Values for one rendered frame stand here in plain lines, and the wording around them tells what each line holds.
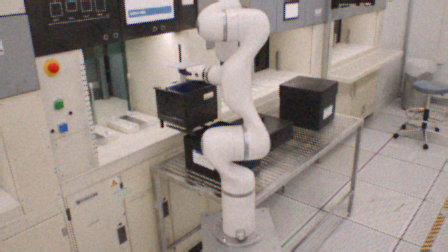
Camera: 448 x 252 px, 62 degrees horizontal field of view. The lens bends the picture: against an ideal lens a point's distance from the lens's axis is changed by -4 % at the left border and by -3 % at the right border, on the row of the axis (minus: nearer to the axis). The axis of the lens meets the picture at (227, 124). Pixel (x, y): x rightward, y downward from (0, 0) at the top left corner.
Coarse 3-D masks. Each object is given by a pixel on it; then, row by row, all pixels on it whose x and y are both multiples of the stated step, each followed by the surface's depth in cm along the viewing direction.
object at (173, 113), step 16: (176, 64) 179; (192, 64) 178; (192, 80) 183; (160, 96) 180; (176, 96) 172; (192, 96) 172; (208, 96) 180; (160, 112) 183; (176, 112) 175; (192, 112) 174; (208, 112) 183; (176, 128) 187; (192, 128) 177; (208, 128) 187
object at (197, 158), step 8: (184, 136) 186; (192, 136) 191; (200, 136) 196; (184, 144) 187; (192, 144) 183; (200, 144) 179; (192, 152) 185; (200, 152) 180; (192, 160) 186; (200, 160) 182; (248, 160) 185; (256, 160) 190; (192, 168) 188; (200, 168) 184; (208, 168) 180; (248, 168) 186; (208, 176) 182; (216, 176) 178
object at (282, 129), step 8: (240, 120) 224; (264, 120) 222; (272, 120) 223; (280, 120) 223; (288, 120) 222; (272, 128) 212; (280, 128) 212; (288, 128) 217; (272, 136) 206; (280, 136) 212; (288, 136) 219; (272, 144) 208; (280, 144) 214
